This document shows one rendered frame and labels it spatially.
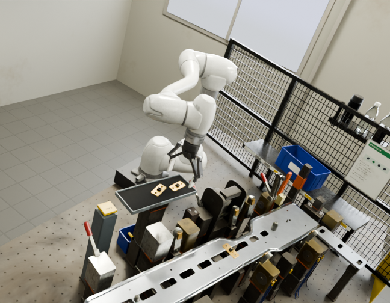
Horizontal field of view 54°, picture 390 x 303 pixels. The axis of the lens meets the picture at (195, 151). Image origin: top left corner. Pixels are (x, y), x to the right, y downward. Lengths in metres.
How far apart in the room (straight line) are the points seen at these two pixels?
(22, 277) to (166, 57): 3.63
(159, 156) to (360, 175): 1.21
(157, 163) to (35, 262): 0.85
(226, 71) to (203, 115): 0.58
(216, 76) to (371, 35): 2.27
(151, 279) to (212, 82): 1.07
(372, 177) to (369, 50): 1.85
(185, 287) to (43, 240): 0.80
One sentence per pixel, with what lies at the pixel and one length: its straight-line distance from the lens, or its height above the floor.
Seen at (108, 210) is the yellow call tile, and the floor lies 1.16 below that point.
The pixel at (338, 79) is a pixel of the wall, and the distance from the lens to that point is 4.15.
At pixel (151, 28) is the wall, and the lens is 5.08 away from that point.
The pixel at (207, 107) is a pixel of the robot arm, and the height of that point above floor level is 1.61.
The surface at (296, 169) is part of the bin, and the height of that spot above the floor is 1.10.
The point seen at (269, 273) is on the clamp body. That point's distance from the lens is 1.77.
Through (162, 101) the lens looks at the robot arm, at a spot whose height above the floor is 1.59.
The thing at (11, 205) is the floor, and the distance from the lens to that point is 3.27.
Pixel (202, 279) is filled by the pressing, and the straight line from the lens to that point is 1.66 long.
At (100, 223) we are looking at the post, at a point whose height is 1.10.
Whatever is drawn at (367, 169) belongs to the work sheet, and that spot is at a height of 1.29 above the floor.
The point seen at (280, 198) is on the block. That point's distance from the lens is 2.22.
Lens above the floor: 2.22
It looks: 30 degrees down
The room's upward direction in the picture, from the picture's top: 19 degrees clockwise
